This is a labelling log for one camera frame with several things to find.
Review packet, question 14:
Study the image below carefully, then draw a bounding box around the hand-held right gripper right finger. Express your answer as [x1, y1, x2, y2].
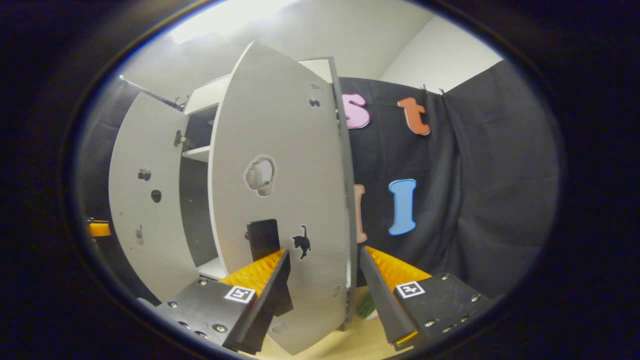
[359, 246, 498, 351]

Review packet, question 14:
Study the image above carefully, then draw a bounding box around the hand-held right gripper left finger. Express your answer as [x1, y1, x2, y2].
[137, 249, 293, 355]

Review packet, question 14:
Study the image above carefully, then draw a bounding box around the white cabinet door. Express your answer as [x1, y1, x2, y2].
[207, 41, 358, 356]
[108, 91, 201, 303]

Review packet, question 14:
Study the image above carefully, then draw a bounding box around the white and grey cabinet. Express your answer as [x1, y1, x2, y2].
[180, 57, 336, 281]

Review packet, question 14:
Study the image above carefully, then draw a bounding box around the white cabinet shelf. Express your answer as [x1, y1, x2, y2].
[182, 145, 211, 163]
[196, 257, 228, 281]

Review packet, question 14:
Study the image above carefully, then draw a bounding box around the green white striped object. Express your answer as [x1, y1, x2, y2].
[357, 292, 379, 321]

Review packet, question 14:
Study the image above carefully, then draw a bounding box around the black backdrop cloth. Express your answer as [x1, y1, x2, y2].
[75, 59, 560, 306]

